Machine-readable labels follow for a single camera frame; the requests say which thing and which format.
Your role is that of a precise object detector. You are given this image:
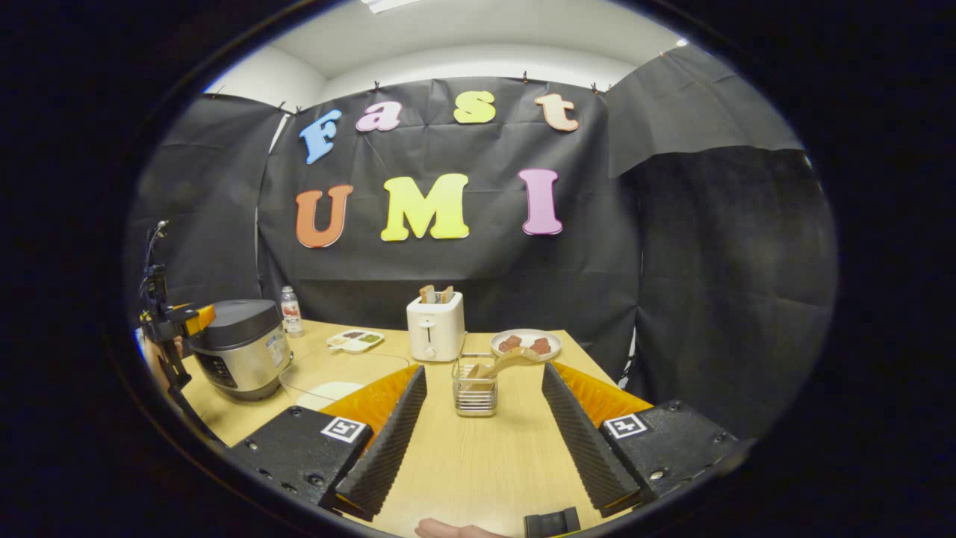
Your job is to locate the wooden spoon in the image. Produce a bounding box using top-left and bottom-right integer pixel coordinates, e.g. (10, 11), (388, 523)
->
(465, 346), (540, 382)

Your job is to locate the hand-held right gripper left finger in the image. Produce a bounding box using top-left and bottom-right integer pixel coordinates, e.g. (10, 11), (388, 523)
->
(228, 365), (428, 522)

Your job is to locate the small clear bottle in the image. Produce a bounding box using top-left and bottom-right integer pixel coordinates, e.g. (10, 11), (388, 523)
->
(280, 285), (305, 338)

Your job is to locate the clear wire chopstick holder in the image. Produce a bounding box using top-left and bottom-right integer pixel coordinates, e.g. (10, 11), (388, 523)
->
(452, 356), (499, 417)

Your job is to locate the white divided sauce dish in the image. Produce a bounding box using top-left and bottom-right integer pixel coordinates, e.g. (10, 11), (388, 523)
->
(326, 329), (385, 353)

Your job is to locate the grey rice cooker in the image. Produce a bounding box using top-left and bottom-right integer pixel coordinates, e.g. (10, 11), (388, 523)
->
(187, 299), (294, 402)

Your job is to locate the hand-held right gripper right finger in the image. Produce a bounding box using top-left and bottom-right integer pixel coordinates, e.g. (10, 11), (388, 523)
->
(541, 362), (755, 516)

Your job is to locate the white round plate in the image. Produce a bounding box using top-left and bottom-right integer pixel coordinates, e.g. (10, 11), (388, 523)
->
(490, 329), (562, 362)

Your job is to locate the black backdrop cloth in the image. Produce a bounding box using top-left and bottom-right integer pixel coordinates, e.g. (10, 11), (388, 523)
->
(127, 45), (837, 442)

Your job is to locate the white toaster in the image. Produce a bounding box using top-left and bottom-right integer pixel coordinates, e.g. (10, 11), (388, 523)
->
(406, 291), (466, 362)

